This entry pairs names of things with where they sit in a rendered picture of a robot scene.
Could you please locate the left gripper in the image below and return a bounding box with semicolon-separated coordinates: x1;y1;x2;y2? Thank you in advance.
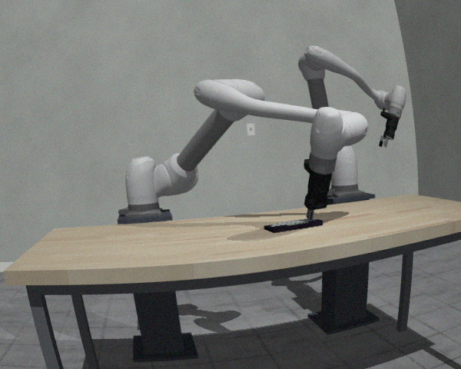
379;105;402;147

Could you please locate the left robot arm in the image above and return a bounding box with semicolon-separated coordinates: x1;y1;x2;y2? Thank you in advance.
298;45;406;198

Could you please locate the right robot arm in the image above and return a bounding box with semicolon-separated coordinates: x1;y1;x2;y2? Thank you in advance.
118;79;368;218

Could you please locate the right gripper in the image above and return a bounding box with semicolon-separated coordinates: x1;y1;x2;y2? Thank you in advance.
304;152;337;220

